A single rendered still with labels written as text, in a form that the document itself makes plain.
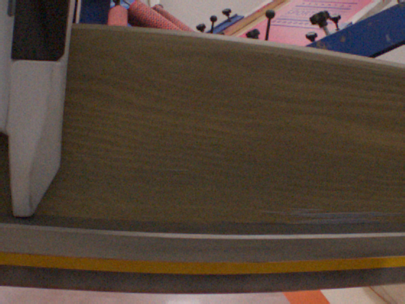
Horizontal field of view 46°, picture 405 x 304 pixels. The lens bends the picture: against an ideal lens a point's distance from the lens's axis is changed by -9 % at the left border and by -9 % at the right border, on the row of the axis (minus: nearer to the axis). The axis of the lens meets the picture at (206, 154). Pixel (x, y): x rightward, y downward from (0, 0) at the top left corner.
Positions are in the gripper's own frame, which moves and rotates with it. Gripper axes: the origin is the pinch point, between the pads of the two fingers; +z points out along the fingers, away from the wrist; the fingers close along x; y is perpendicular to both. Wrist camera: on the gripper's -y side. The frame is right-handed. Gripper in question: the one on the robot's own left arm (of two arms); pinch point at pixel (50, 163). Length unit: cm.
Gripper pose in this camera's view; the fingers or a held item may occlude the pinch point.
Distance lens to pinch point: 18.8
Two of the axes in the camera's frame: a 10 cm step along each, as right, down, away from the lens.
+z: -1.1, 9.7, 2.0
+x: 2.1, 2.2, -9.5
